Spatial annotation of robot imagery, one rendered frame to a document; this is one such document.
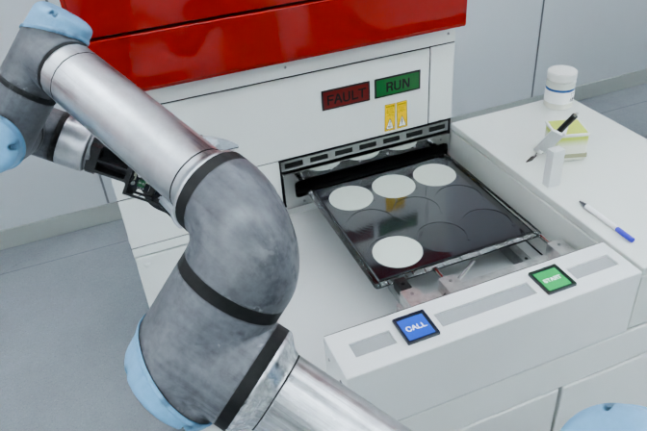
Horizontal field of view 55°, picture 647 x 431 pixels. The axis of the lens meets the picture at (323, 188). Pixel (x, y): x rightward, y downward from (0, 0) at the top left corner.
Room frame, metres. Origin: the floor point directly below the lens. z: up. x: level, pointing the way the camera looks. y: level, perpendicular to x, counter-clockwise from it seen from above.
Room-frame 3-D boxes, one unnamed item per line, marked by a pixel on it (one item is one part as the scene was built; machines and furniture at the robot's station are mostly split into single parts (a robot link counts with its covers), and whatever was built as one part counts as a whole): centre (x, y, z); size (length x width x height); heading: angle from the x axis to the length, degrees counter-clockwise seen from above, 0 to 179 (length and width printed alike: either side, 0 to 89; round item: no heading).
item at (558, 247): (0.92, -0.46, 0.89); 0.08 x 0.03 x 0.03; 19
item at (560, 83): (1.43, -0.61, 1.01); 0.07 x 0.07 x 0.10
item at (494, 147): (1.15, -0.60, 0.89); 0.62 x 0.35 x 0.14; 19
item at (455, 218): (1.11, -0.20, 0.90); 0.34 x 0.34 x 0.01; 19
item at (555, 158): (1.09, -0.47, 1.03); 0.06 x 0.04 x 0.13; 19
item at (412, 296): (0.81, -0.15, 0.89); 0.08 x 0.03 x 0.03; 19
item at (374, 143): (1.31, -0.11, 0.96); 0.44 x 0.01 x 0.02; 109
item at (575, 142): (1.19, -0.54, 1.00); 0.07 x 0.07 x 0.07; 0
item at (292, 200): (1.30, -0.12, 0.89); 0.44 x 0.02 x 0.10; 109
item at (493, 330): (0.75, -0.26, 0.89); 0.55 x 0.09 x 0.14; 109
